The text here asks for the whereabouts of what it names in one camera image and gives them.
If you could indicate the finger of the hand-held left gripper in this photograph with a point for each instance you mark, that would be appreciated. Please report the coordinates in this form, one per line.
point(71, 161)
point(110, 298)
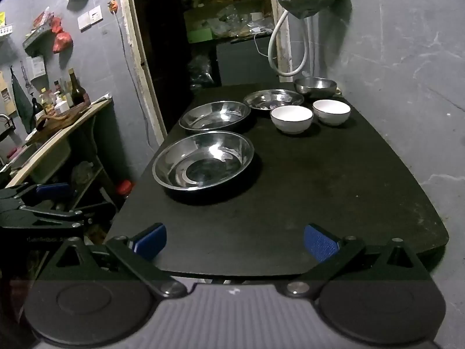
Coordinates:
point(54, 190)
point(72, 216)

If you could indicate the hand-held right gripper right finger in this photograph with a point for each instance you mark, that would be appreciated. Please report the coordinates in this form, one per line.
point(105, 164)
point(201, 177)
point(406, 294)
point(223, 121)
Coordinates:
point(320, 241)

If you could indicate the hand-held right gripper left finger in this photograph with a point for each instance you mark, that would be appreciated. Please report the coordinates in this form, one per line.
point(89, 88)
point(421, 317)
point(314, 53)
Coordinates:
point(150, 240)

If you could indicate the large steel plate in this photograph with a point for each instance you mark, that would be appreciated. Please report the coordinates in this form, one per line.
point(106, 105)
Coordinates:
point(203, 163)

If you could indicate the white bowl red rim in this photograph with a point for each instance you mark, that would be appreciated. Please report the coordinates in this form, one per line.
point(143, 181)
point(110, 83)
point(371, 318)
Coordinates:
point(291, 119)
point(331, 112)

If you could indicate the medium steel plate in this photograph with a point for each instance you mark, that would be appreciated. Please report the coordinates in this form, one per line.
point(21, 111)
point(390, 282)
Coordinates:
point(214, 115)

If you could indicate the small steel plate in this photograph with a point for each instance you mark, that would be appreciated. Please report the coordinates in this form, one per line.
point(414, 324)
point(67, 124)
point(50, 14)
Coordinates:
point(273, 99)

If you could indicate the steel bowl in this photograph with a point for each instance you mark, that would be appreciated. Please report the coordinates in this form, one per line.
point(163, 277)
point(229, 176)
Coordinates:
point(315, 86)

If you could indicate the wooden counter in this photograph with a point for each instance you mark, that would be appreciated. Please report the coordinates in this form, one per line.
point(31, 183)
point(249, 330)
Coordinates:
point(78, 120)

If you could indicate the green hanging cloth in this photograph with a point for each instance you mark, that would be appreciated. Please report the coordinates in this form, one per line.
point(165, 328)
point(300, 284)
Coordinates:
point(21, 105)

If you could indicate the row of condiment bottles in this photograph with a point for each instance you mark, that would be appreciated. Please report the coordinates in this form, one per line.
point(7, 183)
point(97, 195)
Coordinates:
point(77, 92)

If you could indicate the red plastic bags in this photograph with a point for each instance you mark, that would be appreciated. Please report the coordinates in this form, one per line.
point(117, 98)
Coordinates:
point(61, 38)

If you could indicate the dark plastic bag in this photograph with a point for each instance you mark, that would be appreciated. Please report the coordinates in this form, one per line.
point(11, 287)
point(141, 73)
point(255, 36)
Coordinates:
point(200, 71)

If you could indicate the dark cabinet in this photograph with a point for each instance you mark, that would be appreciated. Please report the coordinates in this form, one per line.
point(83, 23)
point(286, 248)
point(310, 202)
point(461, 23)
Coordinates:
point(247, 61)

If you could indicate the green box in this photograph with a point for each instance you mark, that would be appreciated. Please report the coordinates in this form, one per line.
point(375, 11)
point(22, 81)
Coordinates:
point(199, 35)

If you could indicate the cluttered storage shelf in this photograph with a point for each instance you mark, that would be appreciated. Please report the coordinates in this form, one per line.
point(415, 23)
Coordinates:
point(232, 11)

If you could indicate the pale door frame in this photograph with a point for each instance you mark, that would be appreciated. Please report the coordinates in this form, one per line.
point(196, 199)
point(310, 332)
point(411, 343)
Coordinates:
point(145, 80)

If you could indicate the wall shelf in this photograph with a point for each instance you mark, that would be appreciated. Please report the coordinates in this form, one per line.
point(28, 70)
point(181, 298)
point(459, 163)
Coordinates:
point(34, 40)

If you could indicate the white wall switch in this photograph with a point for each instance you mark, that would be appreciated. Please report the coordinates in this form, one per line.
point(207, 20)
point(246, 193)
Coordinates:
point(90, 18)

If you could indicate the orange wall plug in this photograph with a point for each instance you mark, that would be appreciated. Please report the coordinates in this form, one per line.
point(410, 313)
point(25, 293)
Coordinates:
point(113, 6)

